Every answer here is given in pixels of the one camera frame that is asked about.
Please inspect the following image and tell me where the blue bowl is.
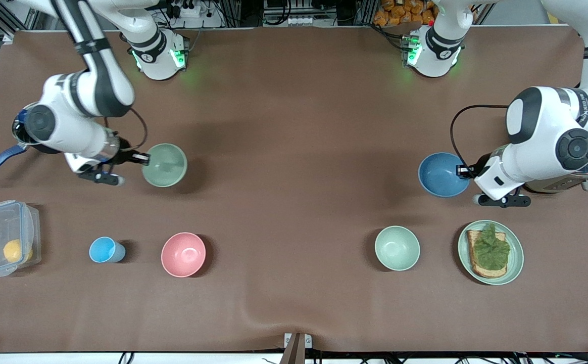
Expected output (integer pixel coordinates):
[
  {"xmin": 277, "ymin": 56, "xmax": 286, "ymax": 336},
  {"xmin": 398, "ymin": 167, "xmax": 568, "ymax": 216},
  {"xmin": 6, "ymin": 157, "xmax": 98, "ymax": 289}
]
[{"xmin": 418, "ymin": 152, "xmax": 471, "ymax": 198}]

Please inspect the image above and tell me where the pale green bowl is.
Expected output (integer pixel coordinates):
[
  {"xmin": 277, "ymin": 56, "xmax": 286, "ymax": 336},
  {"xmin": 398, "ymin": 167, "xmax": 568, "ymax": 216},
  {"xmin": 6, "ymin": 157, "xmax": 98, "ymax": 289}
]
[
  {"xmin": 374, "ymin": 225, "xmax": 421, "ymax": 272},
  {"xmin": 141, "ymin": 143, "xmax": 188, "ymax": 188}
]

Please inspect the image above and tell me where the pink bowl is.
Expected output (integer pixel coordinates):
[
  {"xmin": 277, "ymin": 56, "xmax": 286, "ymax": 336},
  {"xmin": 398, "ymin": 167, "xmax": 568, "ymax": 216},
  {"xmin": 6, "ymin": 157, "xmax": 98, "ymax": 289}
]
[{"xmin": 161, "ymin": 232, "xmax": 207, "ymax": 278}]

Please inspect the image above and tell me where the cream and chrome toaster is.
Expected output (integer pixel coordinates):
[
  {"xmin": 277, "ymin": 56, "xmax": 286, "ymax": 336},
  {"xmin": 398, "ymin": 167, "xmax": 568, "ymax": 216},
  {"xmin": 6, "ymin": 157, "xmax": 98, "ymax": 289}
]
[{"xmin": 524, "ymin": 139, "xmax": 588, "ymax": 194}]

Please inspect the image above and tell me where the bread slice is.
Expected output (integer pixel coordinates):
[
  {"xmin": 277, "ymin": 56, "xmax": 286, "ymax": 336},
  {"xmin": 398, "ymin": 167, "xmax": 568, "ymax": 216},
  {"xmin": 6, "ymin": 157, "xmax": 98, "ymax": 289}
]
[{"xmin": 466, "ymin": 229, "xmax": 508, "ymax": 279}]

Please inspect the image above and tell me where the green lettuce leaf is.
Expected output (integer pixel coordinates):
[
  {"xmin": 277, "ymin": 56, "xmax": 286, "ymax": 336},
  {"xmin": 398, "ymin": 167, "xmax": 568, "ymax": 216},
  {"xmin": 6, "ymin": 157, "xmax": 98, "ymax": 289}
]
[{"xmin": 471, "ymin": 223, "xmax": 511, "ymax": 271}]

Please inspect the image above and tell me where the light blue cup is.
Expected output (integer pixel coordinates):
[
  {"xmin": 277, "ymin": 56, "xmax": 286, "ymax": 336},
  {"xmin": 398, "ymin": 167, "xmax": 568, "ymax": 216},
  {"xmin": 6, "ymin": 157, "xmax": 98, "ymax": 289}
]
[{"xmin": 89, "ymin": 236, "xmax": 126, "ymax": 264}]

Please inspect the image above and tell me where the pale green plate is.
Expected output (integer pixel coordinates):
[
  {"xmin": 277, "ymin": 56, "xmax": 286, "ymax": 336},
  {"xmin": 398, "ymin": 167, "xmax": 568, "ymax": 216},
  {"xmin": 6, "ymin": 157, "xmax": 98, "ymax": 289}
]
[{"xmin": 458, "ymin": 220, "xmax": 525, "ymax": 286}]

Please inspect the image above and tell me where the glass lid with blue knob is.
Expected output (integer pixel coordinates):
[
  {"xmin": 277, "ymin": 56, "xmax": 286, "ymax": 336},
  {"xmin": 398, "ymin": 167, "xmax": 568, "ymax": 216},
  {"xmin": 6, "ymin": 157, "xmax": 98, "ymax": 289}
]
[{"xmin": 12, "ymin": 106, "xmax": 34, "ymax": 147}]

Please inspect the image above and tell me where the yellow lemon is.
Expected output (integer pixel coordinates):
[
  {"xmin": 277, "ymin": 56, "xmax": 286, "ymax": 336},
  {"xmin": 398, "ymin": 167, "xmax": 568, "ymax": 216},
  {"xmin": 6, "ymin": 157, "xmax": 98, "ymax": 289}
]
[{"xmin": 3, "ymin": 239, "xmax": 34, "ymax": 263}]

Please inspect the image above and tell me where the orange snack bag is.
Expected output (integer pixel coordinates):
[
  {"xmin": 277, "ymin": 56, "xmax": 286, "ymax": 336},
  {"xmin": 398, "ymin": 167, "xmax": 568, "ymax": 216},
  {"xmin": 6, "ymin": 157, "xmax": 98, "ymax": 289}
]
[{"xmin": 373, "ymin": 0, "xmax": 436, "ymax": 27}]

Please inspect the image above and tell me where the brown table mat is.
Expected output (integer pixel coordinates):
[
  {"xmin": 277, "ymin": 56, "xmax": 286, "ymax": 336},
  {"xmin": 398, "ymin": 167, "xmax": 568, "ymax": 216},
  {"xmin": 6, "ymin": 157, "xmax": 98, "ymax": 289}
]
[{"xmin": 0, "ymin": 25, "xmax": 588, "ymax": 354}]

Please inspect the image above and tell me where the aluminium frame rail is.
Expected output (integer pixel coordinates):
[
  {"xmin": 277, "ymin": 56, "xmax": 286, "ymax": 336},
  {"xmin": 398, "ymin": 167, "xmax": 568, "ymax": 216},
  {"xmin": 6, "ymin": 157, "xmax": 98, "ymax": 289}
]
[{"xmin": 0, "ymin": 0, "xmax": 47, "ymax": 43}]

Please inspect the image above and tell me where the metal table clamp bracket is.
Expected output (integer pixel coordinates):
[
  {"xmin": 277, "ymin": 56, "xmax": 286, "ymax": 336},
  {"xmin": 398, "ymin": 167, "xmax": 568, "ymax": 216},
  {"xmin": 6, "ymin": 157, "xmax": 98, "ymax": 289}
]
[{"xmin": 284, "ymin": 333, "xmax": 312, "ymax": 364}]

